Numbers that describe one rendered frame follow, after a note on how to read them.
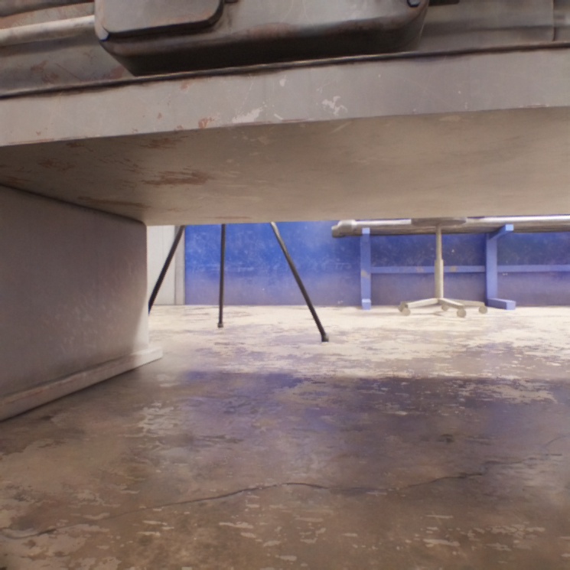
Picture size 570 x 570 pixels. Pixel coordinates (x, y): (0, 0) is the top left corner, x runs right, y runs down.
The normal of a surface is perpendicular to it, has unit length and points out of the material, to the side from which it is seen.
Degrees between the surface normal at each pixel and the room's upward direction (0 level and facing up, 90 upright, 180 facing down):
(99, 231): 90
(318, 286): 90
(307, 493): 0
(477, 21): 90
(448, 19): 90
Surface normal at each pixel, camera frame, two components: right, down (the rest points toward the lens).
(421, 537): -0.01, -1.00
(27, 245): 0.99, 0.00
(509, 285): -0.17, 0.01
